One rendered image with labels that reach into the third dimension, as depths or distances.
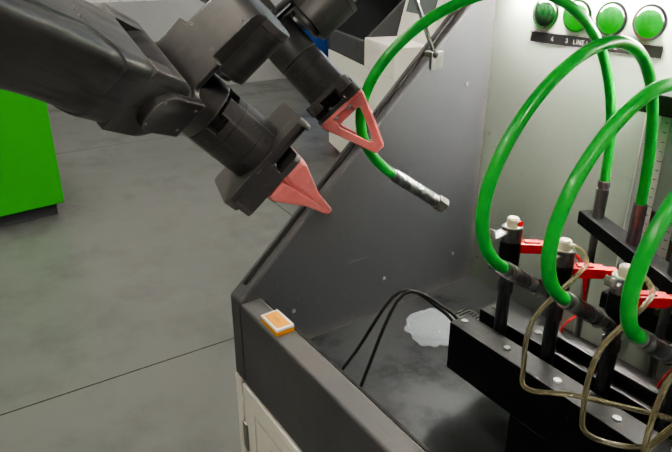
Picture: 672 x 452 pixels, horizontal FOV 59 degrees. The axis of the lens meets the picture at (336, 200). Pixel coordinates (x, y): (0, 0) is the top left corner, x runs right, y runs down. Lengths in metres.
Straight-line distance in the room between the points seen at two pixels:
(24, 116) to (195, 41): 3.33
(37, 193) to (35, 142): 0.31
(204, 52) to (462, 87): 0.73
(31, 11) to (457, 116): 0.90
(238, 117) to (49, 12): 0.20
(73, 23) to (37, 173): 3.52
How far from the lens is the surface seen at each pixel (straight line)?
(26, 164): 3.86
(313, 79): 0.76
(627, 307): 0.57
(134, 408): 2.33
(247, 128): 0.52
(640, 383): 0.83
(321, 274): 1.06
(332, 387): 0.82
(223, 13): 0.49
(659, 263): 0.89
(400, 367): 1.05
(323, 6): 0.78
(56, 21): 0.37
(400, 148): 1.07
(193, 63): 0.49
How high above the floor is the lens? 1.47
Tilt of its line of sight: 22 degrees down
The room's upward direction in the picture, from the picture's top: straight up
